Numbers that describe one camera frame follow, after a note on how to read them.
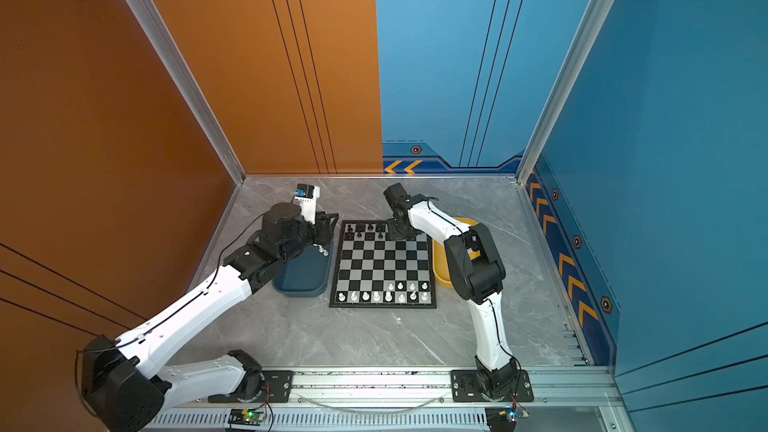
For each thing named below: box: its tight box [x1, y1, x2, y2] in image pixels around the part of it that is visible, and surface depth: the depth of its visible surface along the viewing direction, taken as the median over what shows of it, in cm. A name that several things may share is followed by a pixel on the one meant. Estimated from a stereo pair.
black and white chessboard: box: [329, 220, 437, 309], surface depth 93 cm
